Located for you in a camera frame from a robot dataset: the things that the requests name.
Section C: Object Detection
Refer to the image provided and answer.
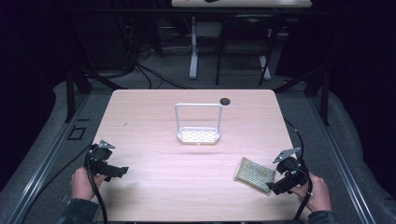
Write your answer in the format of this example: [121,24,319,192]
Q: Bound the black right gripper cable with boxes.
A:
[283,119,314,221]

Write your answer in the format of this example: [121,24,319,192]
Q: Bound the white sponge rack with handle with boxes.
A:
[174,103,224,147]

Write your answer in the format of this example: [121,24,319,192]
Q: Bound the person's right hand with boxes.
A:
[290,172,332,213]

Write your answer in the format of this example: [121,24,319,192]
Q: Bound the white background table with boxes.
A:
[171,0,313,80]

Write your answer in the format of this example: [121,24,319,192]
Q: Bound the grey floor rail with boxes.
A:
[7,92,92,224]
[307,92,377,224]

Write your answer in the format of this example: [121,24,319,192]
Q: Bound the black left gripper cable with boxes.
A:
[19,146,109,224]

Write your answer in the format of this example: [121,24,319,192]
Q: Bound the black metal frame post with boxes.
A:
[274,66,331,127]
[64,66,93,124]

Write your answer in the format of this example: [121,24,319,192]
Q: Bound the black background chair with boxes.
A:
[215,12,281,87]

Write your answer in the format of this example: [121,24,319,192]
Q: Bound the yellow-green mesh sponge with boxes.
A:
[233,156,277,197]

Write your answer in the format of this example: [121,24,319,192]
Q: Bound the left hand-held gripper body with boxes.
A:
[85,139,117,179]

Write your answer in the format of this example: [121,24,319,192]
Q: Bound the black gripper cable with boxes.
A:
[19,146,109,224]
[283,119,314,221]

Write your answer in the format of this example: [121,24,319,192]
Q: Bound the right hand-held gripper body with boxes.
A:
[272,147,312,191]

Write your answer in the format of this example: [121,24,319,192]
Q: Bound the person's left hand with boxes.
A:
[70,166,107,202]

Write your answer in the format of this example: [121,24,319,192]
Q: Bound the black floor cables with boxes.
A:
[90,36,197,91]

